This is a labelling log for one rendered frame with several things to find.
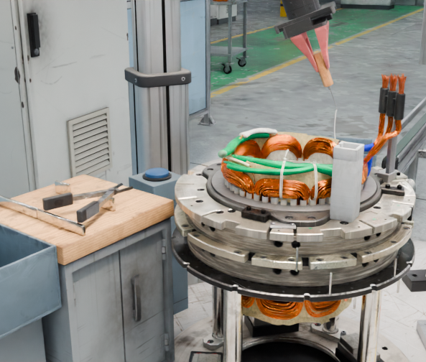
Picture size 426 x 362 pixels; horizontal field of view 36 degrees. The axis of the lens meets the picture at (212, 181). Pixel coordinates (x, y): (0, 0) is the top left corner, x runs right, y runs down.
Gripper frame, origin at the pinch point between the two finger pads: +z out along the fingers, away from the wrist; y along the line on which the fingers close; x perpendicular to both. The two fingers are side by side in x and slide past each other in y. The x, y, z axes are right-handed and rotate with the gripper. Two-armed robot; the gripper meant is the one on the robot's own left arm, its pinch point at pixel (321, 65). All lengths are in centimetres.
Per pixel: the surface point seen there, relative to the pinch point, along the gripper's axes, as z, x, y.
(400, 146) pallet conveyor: 52, 109, 4
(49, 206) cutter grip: -1, -41, -34
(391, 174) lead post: 13.4, -25.8, 7.2
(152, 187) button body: 7.2, -17.8, -30.0
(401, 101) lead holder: 3.0, -29.3, 11.3
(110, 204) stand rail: 2.7, -36.9, -28.2
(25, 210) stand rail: -1, -41, -38
